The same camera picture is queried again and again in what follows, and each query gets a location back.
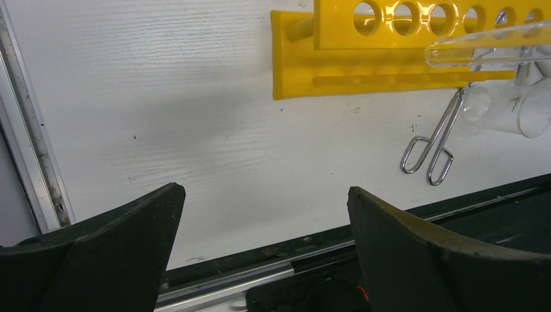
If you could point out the metal crucible tongs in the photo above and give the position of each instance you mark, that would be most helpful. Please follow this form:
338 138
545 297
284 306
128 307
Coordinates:
436 142

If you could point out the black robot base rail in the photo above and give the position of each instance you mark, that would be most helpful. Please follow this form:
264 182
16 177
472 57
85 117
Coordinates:
317 272

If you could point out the clear glass test tube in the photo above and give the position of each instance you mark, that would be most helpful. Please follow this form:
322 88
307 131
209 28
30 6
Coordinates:
516 44

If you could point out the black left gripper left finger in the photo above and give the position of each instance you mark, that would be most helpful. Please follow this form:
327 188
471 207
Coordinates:
114 261

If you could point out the yellow test tube rack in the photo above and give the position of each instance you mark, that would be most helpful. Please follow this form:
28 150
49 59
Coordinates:
399 46

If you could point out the small glass beaker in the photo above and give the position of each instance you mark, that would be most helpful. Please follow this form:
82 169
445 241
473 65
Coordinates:
511 108

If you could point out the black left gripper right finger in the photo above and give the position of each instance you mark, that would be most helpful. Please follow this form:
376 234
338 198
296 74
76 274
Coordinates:
497 259

